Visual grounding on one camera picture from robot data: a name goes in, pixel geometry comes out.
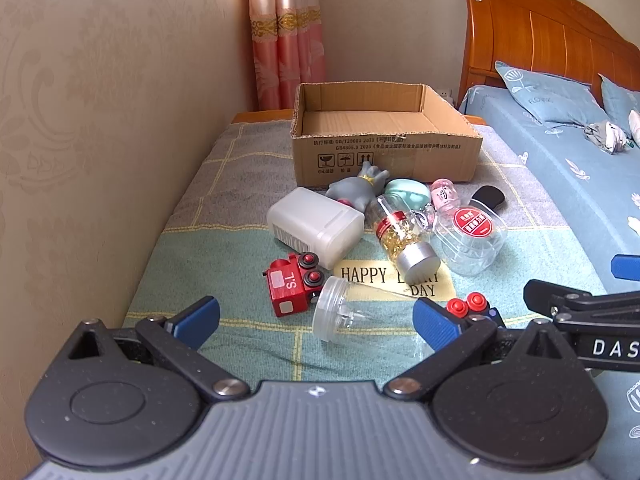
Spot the crumpled grey cloth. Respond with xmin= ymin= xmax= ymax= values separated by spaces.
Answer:
xmin=581 ymin=120 xmax=628 ymax=155

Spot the wooden headboard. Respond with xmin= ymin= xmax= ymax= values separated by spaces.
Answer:
xmin=459 ymin=0 xmax=640 ymax=111

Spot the blue patterned pillow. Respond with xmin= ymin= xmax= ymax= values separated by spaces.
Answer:
xmin=598 ymin=74 xmax=640 ymax=121
xmin=495 ymin=60 xmax=608 ymax=128

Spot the capsule bottle with silver cap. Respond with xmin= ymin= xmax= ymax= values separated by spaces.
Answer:
xmin=374 ymin=195 xmax=440 ymax=283

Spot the grey rubber animal toy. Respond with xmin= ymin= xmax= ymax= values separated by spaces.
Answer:
xmin=326 ymin=161 xmax=391 ymax=209

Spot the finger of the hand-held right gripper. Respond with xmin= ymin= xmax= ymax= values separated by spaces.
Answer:
xmin=523 ymin=280 xmax=640 ymax=318
xmin=611 ymin=255 xmax=640 ymax=281

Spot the clear jar with red label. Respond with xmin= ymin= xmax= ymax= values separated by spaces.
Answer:
xmin=432 ymin=199 xmax=508 ymax=277

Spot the clear plastic jar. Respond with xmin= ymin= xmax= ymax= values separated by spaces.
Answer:
xmin=312 ymin=275 xmax=418 ymax=343

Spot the blue patterned bedsheet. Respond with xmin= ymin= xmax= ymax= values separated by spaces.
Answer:
xmin=457 ymin=85 xmax=640 ymax=441

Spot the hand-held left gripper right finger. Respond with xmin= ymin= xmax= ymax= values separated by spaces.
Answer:
xmin=382 ymin=297 xmax=583 ymax=403

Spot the blue and red toy train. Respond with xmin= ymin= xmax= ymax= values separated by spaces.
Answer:
xmin=445 ymin=292 xmax=507 ymax=333

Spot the pink patterned curtain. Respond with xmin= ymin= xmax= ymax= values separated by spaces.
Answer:
xmin=246 ymin=0 xmax=328 ymax=111

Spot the white bottle with green label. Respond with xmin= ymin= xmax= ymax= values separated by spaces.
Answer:
xmin=266 ymin=187 xmax=366 ymax=271

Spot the beige lettered card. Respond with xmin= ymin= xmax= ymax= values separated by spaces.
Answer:
xmin=332 ymin=259 xmax=457 ymax=302

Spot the plaid grey green blanket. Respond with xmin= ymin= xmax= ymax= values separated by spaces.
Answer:
xmin=122 ymin=122 xmax=616 ymax=391

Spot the cardboard box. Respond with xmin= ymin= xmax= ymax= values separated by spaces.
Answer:
xmin=290 ymin=81 xmax=484 ymax=190

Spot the small black object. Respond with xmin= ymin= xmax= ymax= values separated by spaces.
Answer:
xmin=471 ymin=185 xmax=507 ymax=210

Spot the pink bottle keychain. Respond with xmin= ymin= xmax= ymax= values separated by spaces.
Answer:
xmin=410 ymin=177 xmax=461 ymax=233

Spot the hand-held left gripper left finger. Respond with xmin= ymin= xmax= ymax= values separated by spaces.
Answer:
xmin=67 ymin=296 xmax=251 ymax=402

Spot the teal oval case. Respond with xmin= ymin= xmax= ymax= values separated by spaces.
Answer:
xmin=384 ymin=178 xmax=431 ymax=209

